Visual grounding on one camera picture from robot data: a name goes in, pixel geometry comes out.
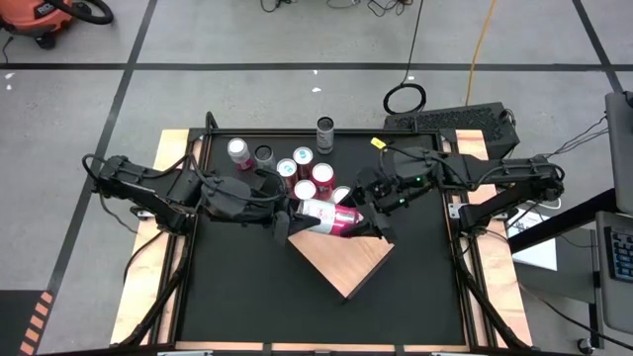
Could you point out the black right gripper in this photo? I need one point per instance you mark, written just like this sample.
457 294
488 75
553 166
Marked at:
395 188

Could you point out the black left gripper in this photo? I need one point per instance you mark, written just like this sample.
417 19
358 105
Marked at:
232 198

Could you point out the pink white sparkling water can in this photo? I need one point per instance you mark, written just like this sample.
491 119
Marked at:
341 194
238 151
329 217

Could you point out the red Fanta soda can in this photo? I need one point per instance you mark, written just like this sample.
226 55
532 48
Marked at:
305 189
322 173

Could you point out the Red Bull energy drink can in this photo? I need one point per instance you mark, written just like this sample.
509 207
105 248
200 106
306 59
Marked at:
287 168
302 155

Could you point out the tall white can black lid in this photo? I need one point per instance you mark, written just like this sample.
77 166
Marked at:
264 155
325 134

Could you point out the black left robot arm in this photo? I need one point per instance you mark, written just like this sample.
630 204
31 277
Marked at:
148 185

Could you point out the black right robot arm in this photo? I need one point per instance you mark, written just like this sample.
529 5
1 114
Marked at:
514 168

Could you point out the wooden shelf black metal legs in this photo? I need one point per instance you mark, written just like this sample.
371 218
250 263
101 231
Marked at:
341 262

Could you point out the yellow label tag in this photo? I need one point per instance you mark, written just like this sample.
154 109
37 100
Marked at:
378 143

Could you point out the black perforated computer case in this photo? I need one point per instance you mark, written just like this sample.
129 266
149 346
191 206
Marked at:
455 118

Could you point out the white paper sheet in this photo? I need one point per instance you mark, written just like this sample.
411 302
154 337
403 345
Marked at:
536 247

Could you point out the black desk bar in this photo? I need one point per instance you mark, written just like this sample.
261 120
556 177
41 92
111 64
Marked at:
564 222

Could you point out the dark keyboard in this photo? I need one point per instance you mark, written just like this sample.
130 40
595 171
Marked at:
622 254

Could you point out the grey monitor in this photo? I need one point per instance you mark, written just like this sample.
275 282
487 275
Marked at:
622 148

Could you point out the orange shop vacuum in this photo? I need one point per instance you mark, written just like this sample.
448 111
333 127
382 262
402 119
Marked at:
34 15

